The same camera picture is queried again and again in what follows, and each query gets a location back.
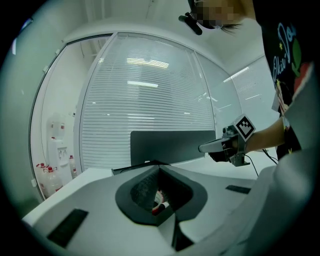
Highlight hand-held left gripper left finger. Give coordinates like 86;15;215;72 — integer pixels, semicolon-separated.
21;164;177;256

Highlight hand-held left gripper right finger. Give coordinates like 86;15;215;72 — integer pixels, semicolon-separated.
159;164;260;246

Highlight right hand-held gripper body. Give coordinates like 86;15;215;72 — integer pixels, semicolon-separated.
221;113;257;168

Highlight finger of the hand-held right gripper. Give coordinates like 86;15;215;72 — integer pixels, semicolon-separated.
198;138;226;153

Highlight red and white marker pen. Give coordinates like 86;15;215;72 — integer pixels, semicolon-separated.
151;189;171;216

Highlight person's right forearm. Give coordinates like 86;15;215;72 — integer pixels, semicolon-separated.
244;116;286;153

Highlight black monitor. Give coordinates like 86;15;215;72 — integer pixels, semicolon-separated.
130;129;217;167

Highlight small clear water bottle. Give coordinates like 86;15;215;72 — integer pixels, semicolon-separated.
68;154;79;179

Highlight large clear water bottle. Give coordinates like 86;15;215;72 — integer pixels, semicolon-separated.
36;162;63;200

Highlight white water dispenser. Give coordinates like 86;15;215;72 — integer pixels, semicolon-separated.
47;113;70;186

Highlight person's black printed shirt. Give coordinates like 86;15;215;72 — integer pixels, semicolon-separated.
258;14;316;161

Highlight white window blinds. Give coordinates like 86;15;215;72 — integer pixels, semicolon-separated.
79;32;217;172

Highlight person's head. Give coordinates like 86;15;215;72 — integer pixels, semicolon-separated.
187;0;257;32

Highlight black cable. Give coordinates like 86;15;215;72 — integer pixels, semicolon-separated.
243;148;279;177

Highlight black head camera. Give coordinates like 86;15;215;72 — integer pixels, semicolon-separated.
178;11;203;36

